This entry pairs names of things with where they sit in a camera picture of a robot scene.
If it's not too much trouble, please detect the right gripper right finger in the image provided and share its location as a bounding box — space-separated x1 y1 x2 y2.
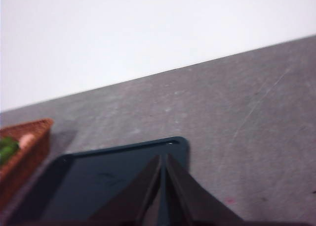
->
164 153 247 226

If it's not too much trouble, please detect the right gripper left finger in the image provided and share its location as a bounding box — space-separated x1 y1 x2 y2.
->
83 154 162 226

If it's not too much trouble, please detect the brown wicker basket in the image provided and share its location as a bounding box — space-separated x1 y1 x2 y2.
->
0 118 54 204

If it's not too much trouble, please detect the dark rectangular tray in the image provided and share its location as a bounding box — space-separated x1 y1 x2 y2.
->
4 136 191 226

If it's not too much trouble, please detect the pale pink egg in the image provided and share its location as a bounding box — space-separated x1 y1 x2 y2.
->
19 134 36 148

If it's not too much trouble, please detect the green pepper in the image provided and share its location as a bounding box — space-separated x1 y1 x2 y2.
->
0 136 20 165

